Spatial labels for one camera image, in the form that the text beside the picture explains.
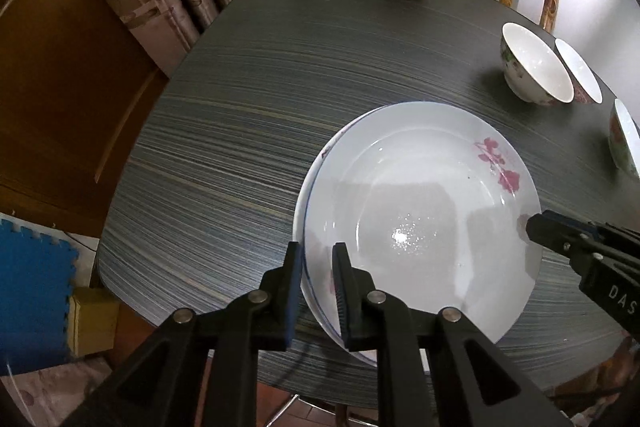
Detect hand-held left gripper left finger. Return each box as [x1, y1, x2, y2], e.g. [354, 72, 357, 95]
[65, 242, 305, 427]

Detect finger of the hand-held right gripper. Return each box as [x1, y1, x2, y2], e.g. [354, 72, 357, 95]
[525, 212, 603, 276]
[544, 209, 640, 249]

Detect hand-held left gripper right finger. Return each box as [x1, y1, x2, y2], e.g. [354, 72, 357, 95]
[332, 242, 572, 427]

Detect white plate large pink flower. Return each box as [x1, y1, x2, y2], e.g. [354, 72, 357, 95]
[292, 104, 382, 366]

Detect large white bowl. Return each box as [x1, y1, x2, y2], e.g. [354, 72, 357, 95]
[608, 98, 640, 180]

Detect white plate pink roses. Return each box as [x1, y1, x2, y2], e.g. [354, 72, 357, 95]
[302, 102, 544, 359]

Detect small white red-sided bowl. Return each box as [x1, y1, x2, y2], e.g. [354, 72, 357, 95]
[555, 38, 604, 106]

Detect small white floral bowl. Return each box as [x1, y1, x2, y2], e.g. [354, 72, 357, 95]
[500, 23, 575, 104]

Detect yellow cardboard box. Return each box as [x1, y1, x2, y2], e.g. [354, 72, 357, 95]
[67, 286, 121, 358]

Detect blue foam mat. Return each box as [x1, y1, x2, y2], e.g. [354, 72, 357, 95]
[0, 219, 81, 376]

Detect pink patterned rug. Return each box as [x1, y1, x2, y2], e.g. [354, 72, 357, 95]
[0, 356, 117, 427]

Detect brown wooden door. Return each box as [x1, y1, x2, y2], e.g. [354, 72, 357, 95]
[0, 0, 172, 239]

